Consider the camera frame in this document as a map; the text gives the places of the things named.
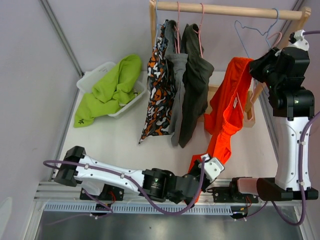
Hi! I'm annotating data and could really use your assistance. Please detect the pink hanger of orange shorts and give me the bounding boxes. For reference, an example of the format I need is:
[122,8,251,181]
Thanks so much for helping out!
[234,31,283,111]

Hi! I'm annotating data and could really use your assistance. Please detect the pink hanger of olive shorts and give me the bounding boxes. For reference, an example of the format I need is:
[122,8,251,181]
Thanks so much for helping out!
[194,3,205,58]

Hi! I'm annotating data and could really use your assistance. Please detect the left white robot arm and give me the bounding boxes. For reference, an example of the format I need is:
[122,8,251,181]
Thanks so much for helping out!
[54,146,224,204]

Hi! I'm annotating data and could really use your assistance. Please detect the orange shorts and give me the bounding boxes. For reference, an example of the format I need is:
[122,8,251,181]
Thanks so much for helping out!
[204,57,253,164]

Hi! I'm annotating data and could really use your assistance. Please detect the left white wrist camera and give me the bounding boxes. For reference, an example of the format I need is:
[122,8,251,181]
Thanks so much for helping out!
[201,154,225,183]

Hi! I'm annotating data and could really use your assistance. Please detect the light grey shorts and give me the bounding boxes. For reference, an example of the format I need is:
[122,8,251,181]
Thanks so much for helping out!
[164,20,188,147]

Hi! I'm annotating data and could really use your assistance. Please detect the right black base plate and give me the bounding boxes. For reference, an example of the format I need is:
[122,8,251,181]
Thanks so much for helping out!
[206,186,259,204]

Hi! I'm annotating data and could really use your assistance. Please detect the wooden clothes rack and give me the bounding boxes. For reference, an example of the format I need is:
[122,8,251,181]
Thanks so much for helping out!
[149,0,312,130]

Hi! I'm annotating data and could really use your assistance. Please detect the blue wire hanger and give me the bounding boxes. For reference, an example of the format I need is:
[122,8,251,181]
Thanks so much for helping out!
[233,8,280,58]

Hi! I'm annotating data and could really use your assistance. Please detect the aluminium mounting rail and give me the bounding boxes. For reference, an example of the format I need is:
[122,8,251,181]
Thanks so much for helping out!
[33,176,320,203]

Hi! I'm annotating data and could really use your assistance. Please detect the lime green shorts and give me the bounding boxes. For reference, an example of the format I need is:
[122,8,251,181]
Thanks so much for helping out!
[73,54,142,128]

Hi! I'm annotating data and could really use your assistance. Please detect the blue hanger of camouflage shorts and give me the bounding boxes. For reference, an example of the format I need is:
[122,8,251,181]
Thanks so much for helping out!
[149,0,163,50]

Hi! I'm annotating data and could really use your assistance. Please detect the dark olive shorts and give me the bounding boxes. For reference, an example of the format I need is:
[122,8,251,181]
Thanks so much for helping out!
[178,23,215,148]

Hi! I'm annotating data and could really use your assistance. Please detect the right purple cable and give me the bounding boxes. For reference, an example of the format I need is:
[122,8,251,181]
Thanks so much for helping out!
[233,29,320,226]

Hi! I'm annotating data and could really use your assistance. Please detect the purple cable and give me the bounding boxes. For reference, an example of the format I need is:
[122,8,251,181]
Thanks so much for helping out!
[42,156,207,226]
[233,29,320,226]

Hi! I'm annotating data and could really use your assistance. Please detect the pink hanger of grey shorts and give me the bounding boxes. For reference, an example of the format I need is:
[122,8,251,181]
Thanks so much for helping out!
[175,1,181,54]

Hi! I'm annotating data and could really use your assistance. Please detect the slotted white cable duct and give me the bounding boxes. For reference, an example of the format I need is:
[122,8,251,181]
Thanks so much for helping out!
[44,202,233,216]

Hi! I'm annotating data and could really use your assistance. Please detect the camouflage patterned shorts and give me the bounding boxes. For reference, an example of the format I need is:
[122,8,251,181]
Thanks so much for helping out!
[138,20,175,144]

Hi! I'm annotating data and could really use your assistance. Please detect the white plastic basket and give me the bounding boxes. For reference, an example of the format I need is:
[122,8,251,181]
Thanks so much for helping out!
[76,61,147,119]

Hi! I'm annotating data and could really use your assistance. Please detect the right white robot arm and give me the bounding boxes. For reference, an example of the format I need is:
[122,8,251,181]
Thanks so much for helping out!
[228,46,319,202]

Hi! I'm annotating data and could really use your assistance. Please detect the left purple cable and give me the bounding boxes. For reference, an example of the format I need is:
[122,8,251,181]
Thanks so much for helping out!
[42,156,207,226]

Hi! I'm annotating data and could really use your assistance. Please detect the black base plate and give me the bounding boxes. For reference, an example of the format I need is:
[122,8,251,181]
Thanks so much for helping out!
[206,186,259,204]
[92,184,125,201]

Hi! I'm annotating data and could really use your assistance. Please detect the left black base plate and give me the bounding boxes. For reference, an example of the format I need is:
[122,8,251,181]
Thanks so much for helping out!
[92,184,125,201]

